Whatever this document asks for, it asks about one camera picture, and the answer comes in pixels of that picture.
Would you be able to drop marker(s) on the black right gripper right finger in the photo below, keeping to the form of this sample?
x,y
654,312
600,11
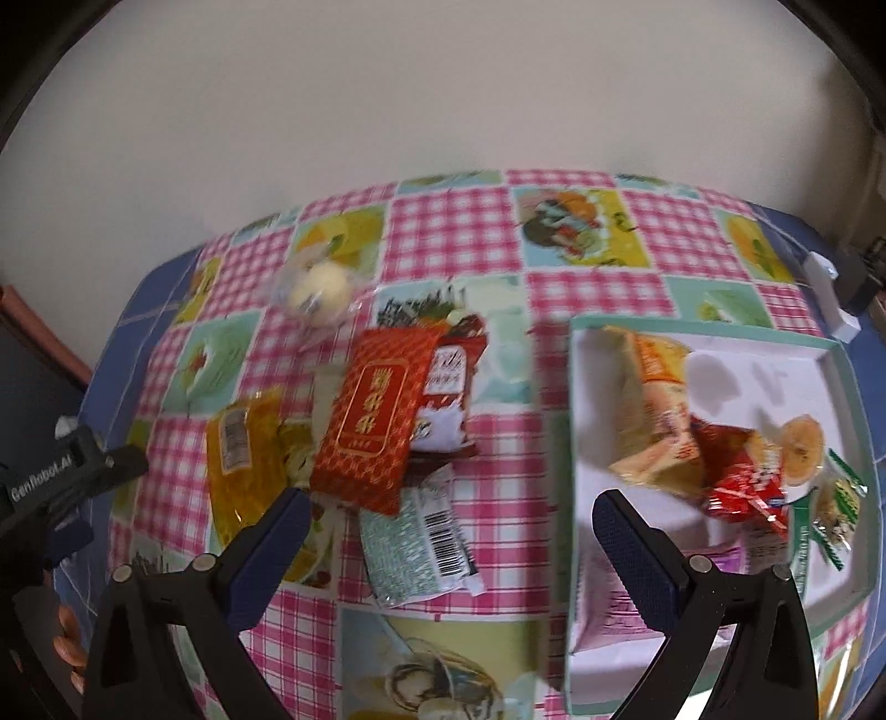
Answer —
x,y
769,670

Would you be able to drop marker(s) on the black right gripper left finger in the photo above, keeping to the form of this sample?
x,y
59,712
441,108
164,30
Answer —
x,y
133,669

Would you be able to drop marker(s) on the purple swiss roll packet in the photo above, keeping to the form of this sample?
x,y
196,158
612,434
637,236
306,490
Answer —
x,y
604,614

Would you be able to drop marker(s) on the green cow biscuit packet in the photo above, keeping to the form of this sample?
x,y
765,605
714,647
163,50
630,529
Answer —
x,y
837,509

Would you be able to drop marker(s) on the red peanut snack packet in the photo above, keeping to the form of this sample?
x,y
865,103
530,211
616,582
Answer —
x,y
743,476

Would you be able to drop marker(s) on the yellow clear cake packet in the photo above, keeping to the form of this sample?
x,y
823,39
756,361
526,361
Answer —
x,y
245,472

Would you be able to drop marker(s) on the teal barcode snack packet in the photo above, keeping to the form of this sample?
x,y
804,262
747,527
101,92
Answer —
x,y
421,553

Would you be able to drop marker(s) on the red patterned pastry packet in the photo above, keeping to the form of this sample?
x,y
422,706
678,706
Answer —
x,y
364,452

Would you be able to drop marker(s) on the cream swiss roll packet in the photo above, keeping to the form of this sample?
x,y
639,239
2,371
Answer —
x,y
656,446

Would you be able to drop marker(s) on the clear round bun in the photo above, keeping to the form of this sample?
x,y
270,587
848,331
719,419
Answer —
x,y
317,295

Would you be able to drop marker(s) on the red milk biscuit packet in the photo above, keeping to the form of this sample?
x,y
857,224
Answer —
x,y
440,427

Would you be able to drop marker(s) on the green mung bean cake packet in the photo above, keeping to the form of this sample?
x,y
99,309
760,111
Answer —
x,y
763,548

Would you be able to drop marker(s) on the person's hand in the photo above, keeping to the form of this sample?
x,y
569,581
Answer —
x,y
70,649

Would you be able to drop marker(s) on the teal rimmed white tray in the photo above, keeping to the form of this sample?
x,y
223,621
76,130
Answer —
x,y
749,377

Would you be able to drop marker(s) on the black power adapter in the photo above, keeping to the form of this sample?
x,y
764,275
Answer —
x,y
860,279

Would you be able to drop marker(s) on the white power strip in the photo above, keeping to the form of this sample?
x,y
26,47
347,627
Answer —
x,y
821,275

